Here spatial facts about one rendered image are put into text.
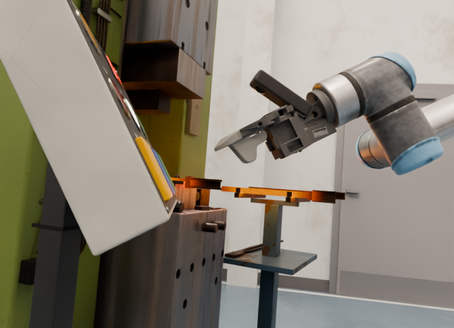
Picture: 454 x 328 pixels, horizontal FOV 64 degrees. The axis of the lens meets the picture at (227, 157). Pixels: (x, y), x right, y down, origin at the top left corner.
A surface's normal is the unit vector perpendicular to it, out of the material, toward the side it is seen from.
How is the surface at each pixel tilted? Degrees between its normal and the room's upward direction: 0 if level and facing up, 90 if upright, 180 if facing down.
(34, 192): 90
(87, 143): 90
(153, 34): 90
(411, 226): 90
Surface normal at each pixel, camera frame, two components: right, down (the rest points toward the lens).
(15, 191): -0.32, -0.10
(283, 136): 0.11, -0.07
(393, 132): -0.61, 0.22
